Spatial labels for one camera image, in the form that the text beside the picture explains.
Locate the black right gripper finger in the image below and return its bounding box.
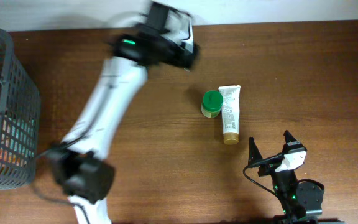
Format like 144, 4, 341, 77
283, 130, 297, 145
248, 137, 263, 167

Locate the grey plastic mesh basket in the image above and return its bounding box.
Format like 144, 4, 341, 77
0, 29, 41, 190

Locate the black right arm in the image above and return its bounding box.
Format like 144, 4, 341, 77
242, 130, 325, 223

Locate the white cream tube gold cap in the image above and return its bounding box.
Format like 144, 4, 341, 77
218, 85, 241, 145

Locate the green lid jar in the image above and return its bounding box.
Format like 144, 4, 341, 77
201, 90, 223, 118

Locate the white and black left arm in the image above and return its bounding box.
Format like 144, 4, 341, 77
44, 2, 199, 223

